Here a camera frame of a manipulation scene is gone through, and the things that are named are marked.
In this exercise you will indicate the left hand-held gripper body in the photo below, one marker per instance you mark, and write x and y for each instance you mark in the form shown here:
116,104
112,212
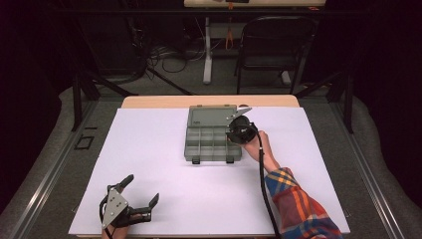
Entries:
114,205

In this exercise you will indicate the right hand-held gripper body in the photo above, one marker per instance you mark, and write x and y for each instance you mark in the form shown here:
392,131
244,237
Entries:
241,130

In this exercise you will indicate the grey translucent organizer box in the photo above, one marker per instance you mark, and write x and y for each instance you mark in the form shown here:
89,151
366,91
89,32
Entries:
212,117

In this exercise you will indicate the person's right hand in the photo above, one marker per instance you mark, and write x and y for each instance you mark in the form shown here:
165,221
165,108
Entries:
257,149

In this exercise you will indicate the person's left hand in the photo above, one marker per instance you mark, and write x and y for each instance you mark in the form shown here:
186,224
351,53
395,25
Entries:
116,233

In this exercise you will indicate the white table cover sheet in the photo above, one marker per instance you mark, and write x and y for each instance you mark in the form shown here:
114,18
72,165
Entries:
185,199

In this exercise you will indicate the black tape square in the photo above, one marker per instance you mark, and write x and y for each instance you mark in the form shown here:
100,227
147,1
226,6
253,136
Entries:
77,142

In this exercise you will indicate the white desk leg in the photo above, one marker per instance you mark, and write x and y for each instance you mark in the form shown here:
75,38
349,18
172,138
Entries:
207,49

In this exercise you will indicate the black metal chair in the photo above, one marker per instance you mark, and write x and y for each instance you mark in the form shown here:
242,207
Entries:
275,43

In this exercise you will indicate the black metal stand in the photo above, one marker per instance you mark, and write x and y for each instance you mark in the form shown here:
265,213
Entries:
78,99
346,99

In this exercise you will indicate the long desk top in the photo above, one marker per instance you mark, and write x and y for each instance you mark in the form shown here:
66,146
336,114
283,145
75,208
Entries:
265,3

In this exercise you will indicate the metal floor rail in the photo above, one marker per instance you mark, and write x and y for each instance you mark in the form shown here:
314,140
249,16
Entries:
371,186
43,189

